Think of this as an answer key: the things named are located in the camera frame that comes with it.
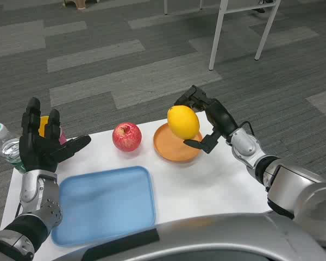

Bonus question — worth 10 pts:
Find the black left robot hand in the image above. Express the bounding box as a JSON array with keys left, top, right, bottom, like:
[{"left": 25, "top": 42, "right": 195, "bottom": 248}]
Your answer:
[{"left": 18, "top": 97, "right": 92, "bottom": 173}]

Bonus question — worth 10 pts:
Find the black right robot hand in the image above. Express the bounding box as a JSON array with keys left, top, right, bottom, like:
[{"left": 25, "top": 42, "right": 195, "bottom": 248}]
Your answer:
[{"left": 173, "top": 84, "right": 240, "bottom": 154}]

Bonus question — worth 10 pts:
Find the yellow lemon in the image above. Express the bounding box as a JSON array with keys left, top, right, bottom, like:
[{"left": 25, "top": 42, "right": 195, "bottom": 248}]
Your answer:
[{"left": 167, "top": 105, "right": 200, "bottom": 140}]

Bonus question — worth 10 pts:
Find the orange round plate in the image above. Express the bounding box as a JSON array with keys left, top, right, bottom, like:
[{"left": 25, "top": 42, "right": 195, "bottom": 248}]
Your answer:
[{"left": 153, "top": 123, "right": 204, "bottom": 164}]

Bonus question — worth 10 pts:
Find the yellow cup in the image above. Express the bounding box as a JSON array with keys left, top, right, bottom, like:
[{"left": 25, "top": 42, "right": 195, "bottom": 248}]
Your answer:
[{"left": 38, "top": 116, "right": 49, "bottom": 138}]

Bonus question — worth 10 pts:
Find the clear plastic water bottle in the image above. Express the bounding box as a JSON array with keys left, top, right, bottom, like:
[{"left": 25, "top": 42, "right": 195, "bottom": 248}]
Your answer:
[{"left": 0, "top": 122, "right": 27, "bottom": 175}]

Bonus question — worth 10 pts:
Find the blue rectangular tray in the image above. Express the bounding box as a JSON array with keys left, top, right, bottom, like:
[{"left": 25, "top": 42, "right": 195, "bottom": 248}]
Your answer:
[{"left": 51, "top": 166, "right": 156, "bottom": 247}]

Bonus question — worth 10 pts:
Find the red apple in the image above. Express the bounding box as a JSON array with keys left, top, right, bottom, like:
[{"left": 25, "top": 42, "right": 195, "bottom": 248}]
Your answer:
[{"left": 112, "top": 122, "right": 143, "bottom": 152}]

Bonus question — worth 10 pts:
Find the silver robot chest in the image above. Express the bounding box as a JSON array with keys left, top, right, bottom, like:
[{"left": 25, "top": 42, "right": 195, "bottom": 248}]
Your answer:
[{"left": 51, "top": 213, "right": 326, "bottom": 261}]

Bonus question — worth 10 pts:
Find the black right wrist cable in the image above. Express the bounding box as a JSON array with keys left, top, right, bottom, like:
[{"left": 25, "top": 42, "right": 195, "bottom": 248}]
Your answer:
[{"left": 236, "top": 121, "right": 256, "bottom": 136}]

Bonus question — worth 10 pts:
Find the white metal table frame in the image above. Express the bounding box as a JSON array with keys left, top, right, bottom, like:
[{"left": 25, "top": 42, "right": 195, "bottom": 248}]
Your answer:
[{"left": 208, "top": 0, "right": 282, "bottom": 72}]

